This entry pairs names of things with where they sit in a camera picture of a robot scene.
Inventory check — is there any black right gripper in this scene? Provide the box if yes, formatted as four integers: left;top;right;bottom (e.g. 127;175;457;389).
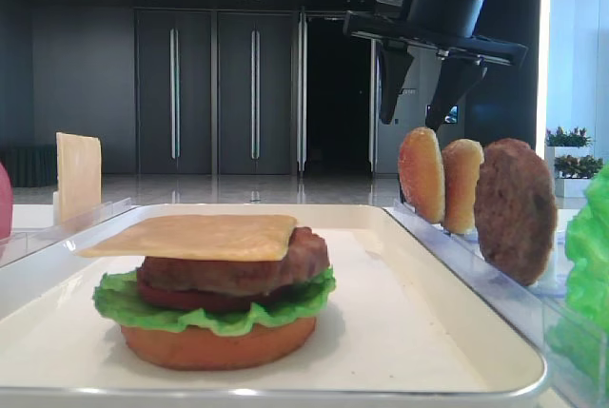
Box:
344;0;527;131

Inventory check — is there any golden bun top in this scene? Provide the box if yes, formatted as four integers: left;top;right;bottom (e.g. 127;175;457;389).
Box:
398;127;445;224

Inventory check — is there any golden bun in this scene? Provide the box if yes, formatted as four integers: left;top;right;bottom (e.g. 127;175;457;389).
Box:
398;127;445;224
442;139;484;234

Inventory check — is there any standing brown meat patty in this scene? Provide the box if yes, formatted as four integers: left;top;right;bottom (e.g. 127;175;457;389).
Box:
474;138;558;286

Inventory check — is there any orange cheese slice on burger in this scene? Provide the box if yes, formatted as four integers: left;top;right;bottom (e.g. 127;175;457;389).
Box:
78;214;297;262

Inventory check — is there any standing green lettuce leaf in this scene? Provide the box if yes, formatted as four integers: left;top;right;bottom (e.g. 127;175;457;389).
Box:
547;167;608;384

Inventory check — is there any red tomato slice on burger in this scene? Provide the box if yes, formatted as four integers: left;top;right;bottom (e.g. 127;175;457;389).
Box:
137;281;259;313

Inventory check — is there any standing orange cheese slice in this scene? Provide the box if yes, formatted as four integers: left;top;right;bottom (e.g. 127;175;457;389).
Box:
55;132;102;223

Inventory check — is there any green lettuce on burger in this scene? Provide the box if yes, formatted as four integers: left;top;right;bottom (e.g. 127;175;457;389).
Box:
92;267;336;337

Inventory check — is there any standing red tomato slice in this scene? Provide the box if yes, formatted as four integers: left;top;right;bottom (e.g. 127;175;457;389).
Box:
0;164;13;240

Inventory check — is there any standing golden bun right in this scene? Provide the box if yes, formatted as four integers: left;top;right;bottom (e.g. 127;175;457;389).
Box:
442;139;484;234

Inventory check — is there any white flower planter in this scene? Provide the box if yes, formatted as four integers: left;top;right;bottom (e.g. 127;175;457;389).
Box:
545;126;592;199

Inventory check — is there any brown patty on burger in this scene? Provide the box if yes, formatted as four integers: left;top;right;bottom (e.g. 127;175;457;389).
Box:
136;227;330;297

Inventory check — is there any white rectangular metal tray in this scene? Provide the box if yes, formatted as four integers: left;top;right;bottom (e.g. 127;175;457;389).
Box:
1;204;548;407

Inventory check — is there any long clear strip right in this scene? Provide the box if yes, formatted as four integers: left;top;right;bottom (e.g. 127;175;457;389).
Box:
387;202;608;407

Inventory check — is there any long clear strip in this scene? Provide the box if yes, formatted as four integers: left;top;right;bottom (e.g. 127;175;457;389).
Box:
1;198;134;266
387;202;608;407

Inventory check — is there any bottom bun on tray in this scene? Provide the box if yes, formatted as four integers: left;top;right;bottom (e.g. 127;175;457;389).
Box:
121;318;317;371

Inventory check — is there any long clear strip left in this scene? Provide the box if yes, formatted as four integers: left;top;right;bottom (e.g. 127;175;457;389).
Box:
1;198;134;266

